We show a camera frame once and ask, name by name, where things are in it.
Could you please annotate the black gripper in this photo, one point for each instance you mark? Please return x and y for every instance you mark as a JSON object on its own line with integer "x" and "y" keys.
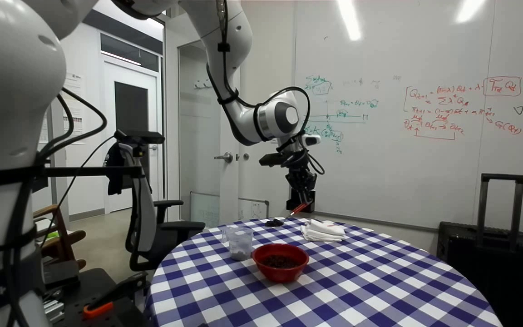
{"x": 304, "y": 171}

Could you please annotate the red handled metal spoon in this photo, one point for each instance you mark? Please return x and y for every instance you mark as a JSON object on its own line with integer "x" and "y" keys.
{"x": 278, "y": 222}

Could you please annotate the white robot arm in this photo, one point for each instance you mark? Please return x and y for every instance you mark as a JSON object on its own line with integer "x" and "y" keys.
{"x": 33, "y": 75}

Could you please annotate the coffee beans in bowl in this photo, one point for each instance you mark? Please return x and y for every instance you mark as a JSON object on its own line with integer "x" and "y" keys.
{"x": 280, "y": 262}

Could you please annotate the red bowl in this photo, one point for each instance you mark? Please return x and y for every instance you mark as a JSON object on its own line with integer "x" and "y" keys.
{"x": 280, "y": 249}

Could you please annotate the clear plastic jug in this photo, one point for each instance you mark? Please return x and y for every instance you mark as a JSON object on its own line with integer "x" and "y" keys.
{"x": 238, "y": 242}

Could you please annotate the white red striped cloth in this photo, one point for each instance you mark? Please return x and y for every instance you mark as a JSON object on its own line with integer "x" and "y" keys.
{"x": 324, "y": 231}

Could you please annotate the blue white checkered tablecloth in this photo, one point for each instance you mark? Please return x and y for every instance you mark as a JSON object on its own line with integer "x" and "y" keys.
{"x": 364, "y": 280}

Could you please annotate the black office chair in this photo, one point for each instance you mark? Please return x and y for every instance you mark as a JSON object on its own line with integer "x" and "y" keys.
{"x": 149, "y": 236}

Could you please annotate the black rolling suitcase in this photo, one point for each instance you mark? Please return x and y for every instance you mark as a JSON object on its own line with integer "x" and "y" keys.
{"x": 489, "y": 258}

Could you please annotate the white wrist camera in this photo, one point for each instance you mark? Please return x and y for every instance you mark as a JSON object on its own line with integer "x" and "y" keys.
{"x": 311, "y": 140}

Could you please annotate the black camera stand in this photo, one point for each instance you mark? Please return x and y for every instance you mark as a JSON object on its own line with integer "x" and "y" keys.
{"x": 80, "y": 174}

